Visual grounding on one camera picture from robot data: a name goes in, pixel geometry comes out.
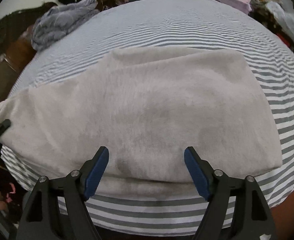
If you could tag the lilac folded cloth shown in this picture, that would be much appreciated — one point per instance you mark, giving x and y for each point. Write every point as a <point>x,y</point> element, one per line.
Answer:
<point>238,4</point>

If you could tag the grey fleece pants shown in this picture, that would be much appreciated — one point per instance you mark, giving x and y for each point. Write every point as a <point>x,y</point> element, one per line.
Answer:
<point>147,105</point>

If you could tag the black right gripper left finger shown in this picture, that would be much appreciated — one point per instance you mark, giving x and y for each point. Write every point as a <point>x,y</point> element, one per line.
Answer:
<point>56,207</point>

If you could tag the blue grey folded quilt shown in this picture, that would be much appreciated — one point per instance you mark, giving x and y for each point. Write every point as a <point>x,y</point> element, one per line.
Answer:
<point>59,21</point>

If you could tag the grey white striped bed sheet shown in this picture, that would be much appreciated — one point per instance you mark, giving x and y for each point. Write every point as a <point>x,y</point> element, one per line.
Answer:
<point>203,24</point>

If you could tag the dark wooden headboard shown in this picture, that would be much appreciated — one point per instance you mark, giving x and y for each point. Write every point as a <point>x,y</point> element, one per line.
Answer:
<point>15,44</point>

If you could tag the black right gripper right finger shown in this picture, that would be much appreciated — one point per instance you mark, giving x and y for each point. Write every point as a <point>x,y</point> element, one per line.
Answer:
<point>237,208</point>

